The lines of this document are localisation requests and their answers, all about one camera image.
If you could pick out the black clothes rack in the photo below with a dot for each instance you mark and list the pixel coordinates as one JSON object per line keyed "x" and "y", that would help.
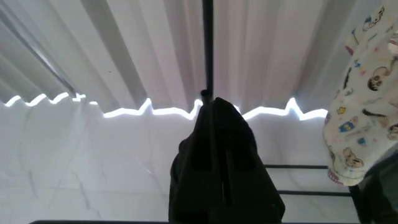
{"x": 207, "y": 46}

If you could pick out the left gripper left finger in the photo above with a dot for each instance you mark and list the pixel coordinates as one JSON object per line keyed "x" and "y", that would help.
{"x": 199, "y": 193}

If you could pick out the black garment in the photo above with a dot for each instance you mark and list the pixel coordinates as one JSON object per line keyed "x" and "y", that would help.
{"x": 231, "y": 124}

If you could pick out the cream printed shorts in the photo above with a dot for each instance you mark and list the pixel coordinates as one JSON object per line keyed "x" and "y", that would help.
{"x": 367, "y": 109}

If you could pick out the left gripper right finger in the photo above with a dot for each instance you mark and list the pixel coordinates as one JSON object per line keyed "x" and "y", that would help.
{"x": 252, "y": 196}

